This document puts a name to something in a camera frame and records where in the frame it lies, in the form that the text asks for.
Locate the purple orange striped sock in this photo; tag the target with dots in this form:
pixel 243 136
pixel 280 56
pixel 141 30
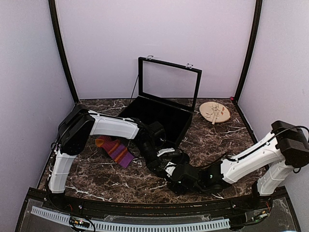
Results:
pixel 115 149

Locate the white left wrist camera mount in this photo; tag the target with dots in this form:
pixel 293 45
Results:
pixel 164 151

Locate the black frame post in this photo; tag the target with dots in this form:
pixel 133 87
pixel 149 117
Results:
pixel 250 49
pixel 61 50

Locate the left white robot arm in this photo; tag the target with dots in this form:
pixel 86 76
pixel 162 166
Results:
pixel 81 123

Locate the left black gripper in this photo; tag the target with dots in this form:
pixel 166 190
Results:
pixel 154 164

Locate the black display case box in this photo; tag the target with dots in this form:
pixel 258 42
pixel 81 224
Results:
pixel 167 93

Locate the black left frame post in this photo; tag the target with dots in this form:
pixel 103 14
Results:
pixel 61 50

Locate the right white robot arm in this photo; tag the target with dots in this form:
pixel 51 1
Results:
pixel 285 149

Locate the white slotted cable duct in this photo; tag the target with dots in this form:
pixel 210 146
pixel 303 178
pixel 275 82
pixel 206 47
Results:
pixel 131 224

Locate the black right frame post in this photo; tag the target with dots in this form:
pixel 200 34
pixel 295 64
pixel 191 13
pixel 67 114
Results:
pixel 250 49

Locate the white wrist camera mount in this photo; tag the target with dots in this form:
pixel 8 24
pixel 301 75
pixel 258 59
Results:
pixel 169 169
pixel 164 151

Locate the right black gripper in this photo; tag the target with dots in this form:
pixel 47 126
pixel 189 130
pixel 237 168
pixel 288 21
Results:
pixel 175 188

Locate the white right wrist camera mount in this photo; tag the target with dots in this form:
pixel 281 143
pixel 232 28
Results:
pixel 169 169

